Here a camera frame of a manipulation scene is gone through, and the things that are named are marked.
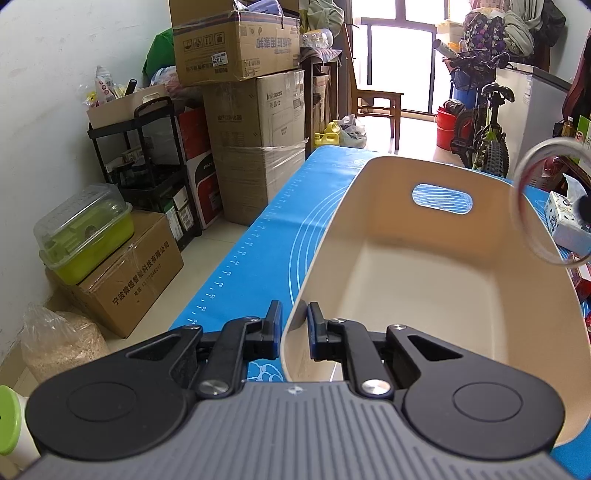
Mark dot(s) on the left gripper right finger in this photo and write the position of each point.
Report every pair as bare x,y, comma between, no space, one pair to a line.
349,343

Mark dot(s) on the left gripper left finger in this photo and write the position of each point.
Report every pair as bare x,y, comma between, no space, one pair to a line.
223,356

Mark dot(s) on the beige plastic storage bin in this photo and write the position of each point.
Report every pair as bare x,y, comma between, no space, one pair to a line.
433,246

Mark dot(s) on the white tape roll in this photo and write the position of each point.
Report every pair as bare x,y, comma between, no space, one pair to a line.
531,219

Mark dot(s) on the blue silicone mat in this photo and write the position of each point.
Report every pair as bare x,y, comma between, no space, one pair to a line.
277,249

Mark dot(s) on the cardboard box on floor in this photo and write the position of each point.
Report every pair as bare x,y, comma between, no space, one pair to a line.
121,290

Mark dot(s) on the wrapped bottom cardboard box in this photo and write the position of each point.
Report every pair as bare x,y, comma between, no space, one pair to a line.
250,177

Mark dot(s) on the bag of grain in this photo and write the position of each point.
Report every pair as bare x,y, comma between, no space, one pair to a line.
55,342

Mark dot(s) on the green container with clear lid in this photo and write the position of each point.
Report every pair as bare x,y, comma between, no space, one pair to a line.
78,235

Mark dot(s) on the yellow oil jug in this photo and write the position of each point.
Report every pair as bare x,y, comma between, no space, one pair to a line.
330,136

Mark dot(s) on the black shelf cart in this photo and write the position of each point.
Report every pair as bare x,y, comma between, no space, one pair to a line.
147,183

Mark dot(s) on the middle cardboard box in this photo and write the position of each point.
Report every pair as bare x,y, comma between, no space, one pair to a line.
266,111

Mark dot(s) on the wooden chair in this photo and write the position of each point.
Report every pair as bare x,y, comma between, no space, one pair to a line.
372,103

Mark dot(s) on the green black bicycle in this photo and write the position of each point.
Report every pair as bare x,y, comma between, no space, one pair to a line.
479,139

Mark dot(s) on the red bucket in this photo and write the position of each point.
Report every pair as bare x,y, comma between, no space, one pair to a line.
446,122

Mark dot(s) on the green capped white bottle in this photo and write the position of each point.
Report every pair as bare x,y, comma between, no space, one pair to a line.
17,444

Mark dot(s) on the open cardboard tray on cart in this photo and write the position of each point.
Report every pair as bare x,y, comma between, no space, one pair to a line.
122,109

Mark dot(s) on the floral tissue box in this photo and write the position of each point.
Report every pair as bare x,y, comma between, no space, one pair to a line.
566,226

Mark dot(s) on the top cardboard box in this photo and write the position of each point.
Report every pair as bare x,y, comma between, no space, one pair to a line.
228,41

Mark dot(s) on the white chest freezer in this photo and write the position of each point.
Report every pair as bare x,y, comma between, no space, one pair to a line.
530,119

